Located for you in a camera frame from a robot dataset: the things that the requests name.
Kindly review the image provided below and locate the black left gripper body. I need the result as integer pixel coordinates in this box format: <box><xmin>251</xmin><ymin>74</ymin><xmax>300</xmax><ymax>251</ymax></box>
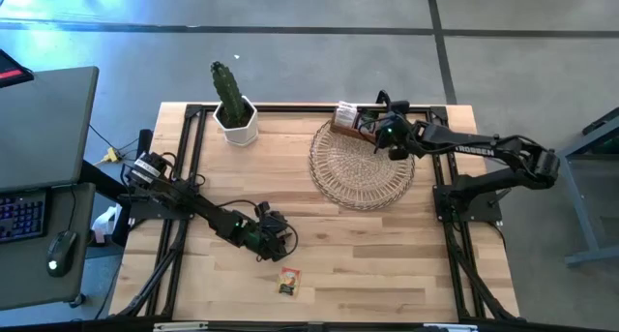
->
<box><xmin>240</xmin><ymin>212</ymin><xmax>298</xmax><ymax>262</ymax></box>

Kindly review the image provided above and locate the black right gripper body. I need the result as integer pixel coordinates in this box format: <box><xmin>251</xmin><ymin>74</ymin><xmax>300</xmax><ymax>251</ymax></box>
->
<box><xmin>374</xmin><ymin>113</ymin><xmax>417</xmax><ymax>153</ymax></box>

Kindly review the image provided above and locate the brown wooden tea box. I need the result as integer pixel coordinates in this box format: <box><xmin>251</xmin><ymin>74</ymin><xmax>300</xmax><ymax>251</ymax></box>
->
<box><xmin>330</xmin><ymin>103</ymin><xmax>388</xmax><ymax>144</ymax></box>

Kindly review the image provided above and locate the orange yellow tea packet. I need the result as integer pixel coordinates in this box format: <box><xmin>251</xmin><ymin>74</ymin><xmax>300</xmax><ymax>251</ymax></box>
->
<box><xmin>277</xmin><ymin>266</ymin><xmax>303</xmax><ymax>297</ymax></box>

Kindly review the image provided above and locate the round woven placemat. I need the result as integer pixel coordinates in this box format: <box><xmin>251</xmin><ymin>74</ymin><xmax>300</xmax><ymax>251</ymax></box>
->
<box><xmin>308</xmin><ymin>120</ymin><xmax>416</xmax><ymax>212</ymax></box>

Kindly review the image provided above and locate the white faceted planter pot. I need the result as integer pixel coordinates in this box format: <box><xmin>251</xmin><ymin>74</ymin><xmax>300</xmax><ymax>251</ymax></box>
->
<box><xmin>212</xmin><ymin>95</ymin><xmax>260</xmax><ymax>147</ymax></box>

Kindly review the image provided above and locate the tall green cactus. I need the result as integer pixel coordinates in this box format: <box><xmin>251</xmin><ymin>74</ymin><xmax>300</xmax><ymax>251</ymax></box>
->
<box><xmin>209</xmin><ymin>59</ymin><xmax>248</xmax><ymax>129</ymax></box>

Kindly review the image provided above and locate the black clamp stand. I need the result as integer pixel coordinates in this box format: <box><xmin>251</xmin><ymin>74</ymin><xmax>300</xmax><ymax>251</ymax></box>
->
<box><xmin>136</xmin><ymin>128</ymin><xmax>155</xmax><ymax>162</ymax></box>

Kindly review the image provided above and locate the white crumpled sheet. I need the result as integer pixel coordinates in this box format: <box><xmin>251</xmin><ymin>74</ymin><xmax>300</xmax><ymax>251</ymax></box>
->
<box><xmin>90</xmin><ymin>204</ymin><xmax>123</xmax><ymax>245</ymax></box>

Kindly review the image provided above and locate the yellow power plug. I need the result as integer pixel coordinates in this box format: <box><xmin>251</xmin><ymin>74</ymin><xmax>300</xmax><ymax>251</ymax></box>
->
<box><xmin>100</xmin><ymin>146</ymin><xmax>122</xmax><ymax>166</ymax></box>

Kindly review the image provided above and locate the black computer mouse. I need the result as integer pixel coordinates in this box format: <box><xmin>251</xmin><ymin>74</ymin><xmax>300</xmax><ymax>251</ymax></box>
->
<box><xmin>45</xmin><ymin>229</ymin><xmax>79</xmax><ymax>279</ymax></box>

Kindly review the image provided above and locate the grey keyboard desk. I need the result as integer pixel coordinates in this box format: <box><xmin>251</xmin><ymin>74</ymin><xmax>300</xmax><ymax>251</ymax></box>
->
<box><xmin>0</xmin><ymin>181</ymin><xmax>98</xmax><ymax>313</ymax></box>

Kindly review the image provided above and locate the backlit black keyboard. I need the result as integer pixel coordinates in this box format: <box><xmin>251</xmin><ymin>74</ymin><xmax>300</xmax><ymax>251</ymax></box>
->
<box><xmin>0</xmin><ymin>190</ymin><xmax>48</xmax><ymax>245</ymax></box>

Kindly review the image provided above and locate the grey desk top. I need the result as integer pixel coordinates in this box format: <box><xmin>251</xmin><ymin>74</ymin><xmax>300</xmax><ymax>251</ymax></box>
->
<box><xmin>0</xmin><ymin>65</ymin><xmax>101</xmax><ymax>194</ymax></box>

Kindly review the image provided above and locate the black device red strip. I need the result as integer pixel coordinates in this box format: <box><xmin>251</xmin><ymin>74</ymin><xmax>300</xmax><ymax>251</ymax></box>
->
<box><xmin>0</xmin><ymin>47</ymin><xmax>36</xmax><ymax>90</ymax></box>

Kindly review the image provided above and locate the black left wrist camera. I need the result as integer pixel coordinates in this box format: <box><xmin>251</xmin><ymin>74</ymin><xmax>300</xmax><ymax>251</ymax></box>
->
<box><xmin>254</xmin><ymin>200</ymin><xmax>289</xmax><ymax>226</ymax></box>

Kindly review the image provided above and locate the black aluminium table frame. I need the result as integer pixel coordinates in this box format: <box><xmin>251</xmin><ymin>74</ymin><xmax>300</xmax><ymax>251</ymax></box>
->
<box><xmin>109</xmin><ymin>103</ymin><xmax>522</xmax><ymax>322</ymax></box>

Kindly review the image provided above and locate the silver bracket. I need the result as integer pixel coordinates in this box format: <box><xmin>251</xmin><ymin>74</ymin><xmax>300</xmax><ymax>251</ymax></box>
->
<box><xmin>153</xmin><ymin>321</ymin><xmax>210</xmax><ymax>332</ymax></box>
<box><xmin>423</xmin><ymin>322</ymin><xmax>479</xmax><ymax>332</ymax></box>

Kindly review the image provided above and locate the grey metal table frame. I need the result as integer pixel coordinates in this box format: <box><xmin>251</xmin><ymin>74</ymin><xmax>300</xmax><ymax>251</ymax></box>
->
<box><xmin>533</xmin><ymin>106</ymin><xmax>619</xmax><ymax>269</ymax></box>

